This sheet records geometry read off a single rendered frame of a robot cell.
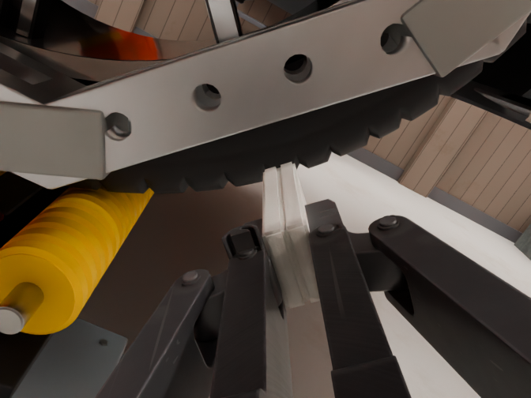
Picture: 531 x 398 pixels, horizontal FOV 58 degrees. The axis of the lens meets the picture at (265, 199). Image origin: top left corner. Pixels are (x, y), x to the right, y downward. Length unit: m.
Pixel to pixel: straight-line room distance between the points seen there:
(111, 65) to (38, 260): 0.13
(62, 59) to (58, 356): 0.44
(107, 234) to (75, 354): 0.37
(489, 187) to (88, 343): 4.50
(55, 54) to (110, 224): 0.11
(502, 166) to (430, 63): 4.70
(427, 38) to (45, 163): 0.18
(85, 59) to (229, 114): 0.13
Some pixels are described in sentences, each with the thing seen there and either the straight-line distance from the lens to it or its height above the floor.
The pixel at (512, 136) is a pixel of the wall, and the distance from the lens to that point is 4.88.
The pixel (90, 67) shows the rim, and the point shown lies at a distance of 0.33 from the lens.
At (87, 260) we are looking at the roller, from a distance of 0.30.
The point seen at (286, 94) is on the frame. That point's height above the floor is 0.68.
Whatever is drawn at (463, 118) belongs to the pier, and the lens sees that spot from 4.55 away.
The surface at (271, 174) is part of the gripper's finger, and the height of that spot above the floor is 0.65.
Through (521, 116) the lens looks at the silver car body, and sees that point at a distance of 0.54.
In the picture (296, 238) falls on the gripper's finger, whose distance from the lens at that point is 0.16.
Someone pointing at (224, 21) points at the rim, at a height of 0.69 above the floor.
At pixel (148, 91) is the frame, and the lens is 0.23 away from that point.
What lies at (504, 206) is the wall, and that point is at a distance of 5.09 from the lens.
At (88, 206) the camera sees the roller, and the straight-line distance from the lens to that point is 0.34.
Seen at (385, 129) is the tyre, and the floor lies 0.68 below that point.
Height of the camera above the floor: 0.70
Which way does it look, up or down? 19 degrees down
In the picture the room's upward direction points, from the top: 30 degrees clockwise
